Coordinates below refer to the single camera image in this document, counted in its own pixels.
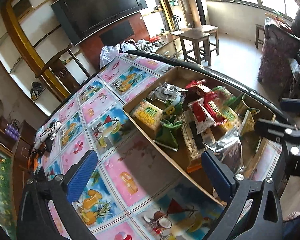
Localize yellow triangular snack packet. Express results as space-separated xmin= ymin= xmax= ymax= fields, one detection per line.
xmin=238 ymin=110 xmax=255 ymax=137

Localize orange-end cracker pack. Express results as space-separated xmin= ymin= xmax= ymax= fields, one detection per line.
xmin=179 ymin=110 xmax=216 ymax=173

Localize yellow green small bag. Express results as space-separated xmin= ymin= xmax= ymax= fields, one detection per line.
xmin=231 ymin=93 xmax=260 ymax=116

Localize yellow cracker pack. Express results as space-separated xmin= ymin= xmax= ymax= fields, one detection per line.
xmin=219 ymin=106 xmax=242 ymax=131
xmin=130 ymin=100 xmax=164 ymax=139

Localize red white candy packet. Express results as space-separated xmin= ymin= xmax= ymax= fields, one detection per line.
xmin=187 ymin=101 xmax=215 ymax=134

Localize dark green snack bag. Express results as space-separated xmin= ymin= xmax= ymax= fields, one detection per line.
xmin=162 ymin=96 xmax=185 ymax=118

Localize dark red snack bag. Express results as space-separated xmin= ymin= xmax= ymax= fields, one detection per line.
xmin=185 ymin=79 xmax=211 ymax=101

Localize large silver foil bag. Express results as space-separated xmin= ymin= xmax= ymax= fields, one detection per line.
xmin=147 ymin=82 xmax=187 ymax=102

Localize small silver foil bag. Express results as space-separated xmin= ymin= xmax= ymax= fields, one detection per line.
xmin=208 ymin=127 xmax=244 ymax=174

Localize green pea snack bag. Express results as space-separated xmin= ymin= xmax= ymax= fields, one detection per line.
xmin=154 ymin=119 xmax=183 ymax=151

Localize red candy bar packet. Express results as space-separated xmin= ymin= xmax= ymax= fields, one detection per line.
xmin=204 ymin=91 xmax=227 ymax=127

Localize dark floral covered furniture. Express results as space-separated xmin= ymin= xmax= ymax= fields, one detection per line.
xmin=258 ymin=17 xmax=300 ymax=84

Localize cardboard box tray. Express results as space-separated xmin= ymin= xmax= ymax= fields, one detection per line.
xmin=123 ymin=66 xmax=276 ymax=203

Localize patterned cloth bag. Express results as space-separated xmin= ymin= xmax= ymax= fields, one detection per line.
xmin=27 ymin=120 xmax=62 ymax=172

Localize colourful plastic tablecloth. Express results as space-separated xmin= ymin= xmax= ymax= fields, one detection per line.
xmin=37 ymin=51 xmax=285 ymax=239

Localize purple bottles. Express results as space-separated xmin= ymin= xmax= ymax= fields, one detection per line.
xmin=4 ymin=124 xmax=20 ymax=141

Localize wooden stool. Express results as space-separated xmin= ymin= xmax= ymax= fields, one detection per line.
xmin=179 ymin=24 xmax=219 ymax=67

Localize electric kettle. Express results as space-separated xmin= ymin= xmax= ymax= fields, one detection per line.
xmin=171 ymin=15 xmax=181 ymax=30

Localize wooden chair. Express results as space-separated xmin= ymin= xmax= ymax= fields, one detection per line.
xmin=35 ymin=43 xmax=91 ymax=92

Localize white plastic bag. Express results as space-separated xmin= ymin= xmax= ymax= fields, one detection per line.
xmin=100 ymin=41 xmax=137 ymax=69

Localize black television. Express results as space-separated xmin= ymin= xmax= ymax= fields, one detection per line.
xmin=51 ymin=0 xmax=147 ymax=45

